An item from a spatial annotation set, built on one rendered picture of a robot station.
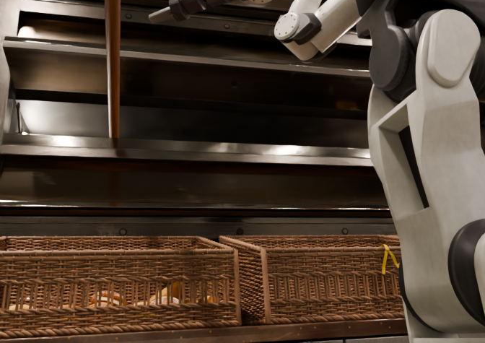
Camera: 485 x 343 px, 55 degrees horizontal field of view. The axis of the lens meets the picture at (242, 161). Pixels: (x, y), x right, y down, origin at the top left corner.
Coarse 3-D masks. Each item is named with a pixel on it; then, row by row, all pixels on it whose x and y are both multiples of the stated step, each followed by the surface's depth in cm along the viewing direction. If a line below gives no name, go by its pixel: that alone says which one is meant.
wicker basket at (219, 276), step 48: (0, 240) 120; (48, 240) 131; (96, 240) 135; (144, 240) 138; (192, 240) 142; (0, 288) 122; (48, 288) 86; (96, 288) 88; (144, 288) 90; (192, 288) 93; (0, 336) 81; (48, 336) 83
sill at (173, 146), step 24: (24, 144) 143; (48, 144) 145; (72, 144) 147; (96, 144) 148; (120, 144) 150; (144, 144) 152; (168, 144) 154; (192, 144) 156; (216, 144) 158; (240, 144) 160; (264, 144) 163
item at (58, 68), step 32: (32, 64) 144; (64, 64) 146; (96, 64) 147; (128, 64) 148; (160, 64) 149; (192, 64) 151; (224, 64) 152; (256, 64) 156; (160, 96) 164; (192, 96) 165; (224, 96) 167; (256, 96) 169; (288, 96) 170; (320, 96) 172; (352, 96) 174
